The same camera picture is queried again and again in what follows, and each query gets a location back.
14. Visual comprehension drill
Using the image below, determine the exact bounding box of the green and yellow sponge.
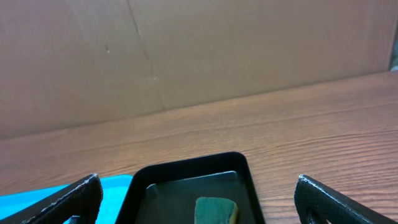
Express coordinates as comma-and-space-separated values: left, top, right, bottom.
194, 197, 239, 224

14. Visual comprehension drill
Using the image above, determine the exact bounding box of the teal plastic tray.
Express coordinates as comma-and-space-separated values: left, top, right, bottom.
1, 174, 132, 224

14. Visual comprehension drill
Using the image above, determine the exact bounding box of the black plastic tray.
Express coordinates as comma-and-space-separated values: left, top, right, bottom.
116, 152, 265, 223

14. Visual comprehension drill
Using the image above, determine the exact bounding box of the brown cardboard panel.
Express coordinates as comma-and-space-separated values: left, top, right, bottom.
1, 0, 397, 138

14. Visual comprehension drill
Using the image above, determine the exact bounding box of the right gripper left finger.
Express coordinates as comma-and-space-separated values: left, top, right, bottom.
1, 174, 103, 224

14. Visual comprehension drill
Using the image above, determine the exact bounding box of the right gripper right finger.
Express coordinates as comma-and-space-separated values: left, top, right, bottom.
294, 175, 397, 224

